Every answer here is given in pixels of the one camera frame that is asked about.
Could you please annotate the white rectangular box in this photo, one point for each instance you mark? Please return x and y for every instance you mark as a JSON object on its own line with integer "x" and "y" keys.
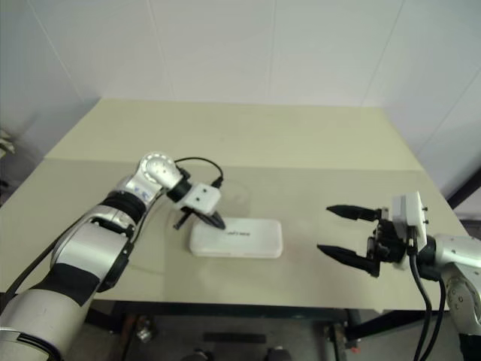
{"x": 240, "y": 238}

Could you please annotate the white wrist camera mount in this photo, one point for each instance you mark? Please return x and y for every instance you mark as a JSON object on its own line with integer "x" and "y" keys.
{"x": 411, "y": 214}
{"x": 201, "y": 195}

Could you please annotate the black table frame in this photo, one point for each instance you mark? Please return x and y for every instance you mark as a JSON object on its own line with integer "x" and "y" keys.
{"x": 225, "y": 309}

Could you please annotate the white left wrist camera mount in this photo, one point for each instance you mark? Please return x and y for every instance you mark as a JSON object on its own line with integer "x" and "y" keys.
{"x": 201, "y": 195}

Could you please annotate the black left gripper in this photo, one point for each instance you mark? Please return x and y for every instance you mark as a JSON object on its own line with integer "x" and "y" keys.
{"x": 184, "y": 214}

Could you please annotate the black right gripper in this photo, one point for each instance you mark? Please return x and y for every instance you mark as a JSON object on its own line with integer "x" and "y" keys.
{"x": 387, "y": 240}

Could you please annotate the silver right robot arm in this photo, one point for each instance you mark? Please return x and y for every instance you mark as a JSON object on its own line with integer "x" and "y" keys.
{"x": 460, "y": 255}

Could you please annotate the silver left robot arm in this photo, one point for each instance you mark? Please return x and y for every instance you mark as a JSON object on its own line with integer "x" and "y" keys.
{"x": 86, "y": 255}

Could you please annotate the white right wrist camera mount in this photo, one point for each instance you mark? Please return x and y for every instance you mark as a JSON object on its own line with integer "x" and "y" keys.
{"x": 411, "y": 214}

